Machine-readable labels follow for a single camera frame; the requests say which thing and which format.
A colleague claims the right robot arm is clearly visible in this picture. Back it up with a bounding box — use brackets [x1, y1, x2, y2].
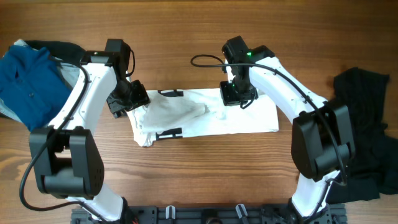
[221, 41, 356, 223]

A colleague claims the folded blue shirt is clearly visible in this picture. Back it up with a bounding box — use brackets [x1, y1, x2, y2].
[1, 45, 71, 131]

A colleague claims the folded black garment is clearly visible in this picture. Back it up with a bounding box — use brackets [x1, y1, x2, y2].
[25, 40, 86, 64]

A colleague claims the black printed t-shirt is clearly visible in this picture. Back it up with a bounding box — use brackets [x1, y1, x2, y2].
[326, 67, 397, 204]

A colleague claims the white t-shirt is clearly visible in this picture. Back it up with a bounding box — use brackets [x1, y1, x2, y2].
[127, 88, 279, 147]

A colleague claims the folded grey shirt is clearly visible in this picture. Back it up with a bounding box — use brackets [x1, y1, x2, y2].
[0, 39, 85, 124]

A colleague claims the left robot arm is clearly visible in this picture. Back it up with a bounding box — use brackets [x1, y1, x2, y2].
[19, 50, 149, 223]

